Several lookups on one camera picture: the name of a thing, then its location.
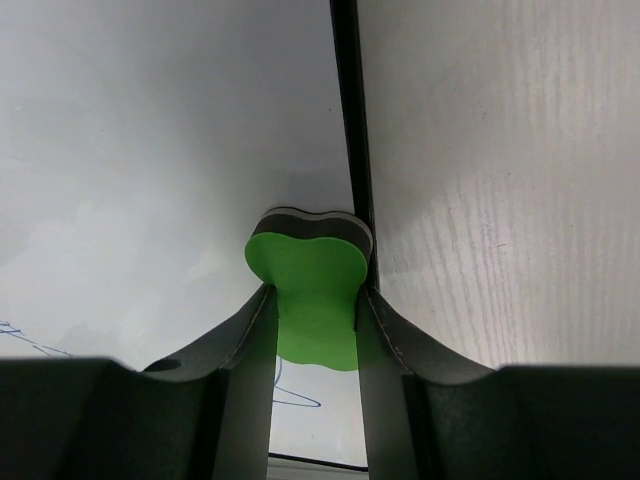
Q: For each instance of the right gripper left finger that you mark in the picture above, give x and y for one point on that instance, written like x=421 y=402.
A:
x=203 y=412

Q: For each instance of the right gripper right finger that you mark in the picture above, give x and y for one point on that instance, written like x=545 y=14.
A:
x=431 y=413

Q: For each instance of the white whiteboard black frame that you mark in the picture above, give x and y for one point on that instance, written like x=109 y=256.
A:
x=141 y=143

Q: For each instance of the green whiteboard eraser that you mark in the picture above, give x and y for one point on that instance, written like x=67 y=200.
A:
x=317 y=263

